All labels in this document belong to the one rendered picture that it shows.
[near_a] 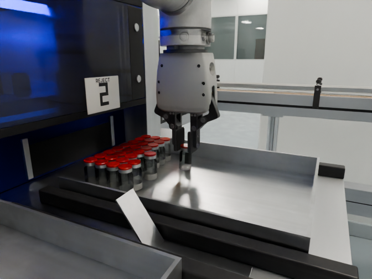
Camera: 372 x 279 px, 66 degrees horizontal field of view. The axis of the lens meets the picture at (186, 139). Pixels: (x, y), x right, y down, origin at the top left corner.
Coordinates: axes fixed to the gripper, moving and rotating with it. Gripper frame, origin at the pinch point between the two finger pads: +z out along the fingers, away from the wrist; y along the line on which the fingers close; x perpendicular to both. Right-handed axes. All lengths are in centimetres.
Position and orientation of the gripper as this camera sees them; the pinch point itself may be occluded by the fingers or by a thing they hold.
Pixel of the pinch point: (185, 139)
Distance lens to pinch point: 52.2
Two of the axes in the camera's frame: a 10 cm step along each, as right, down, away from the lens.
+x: -4.3, 2.4, -8.7
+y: -9.0, -1.1, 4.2
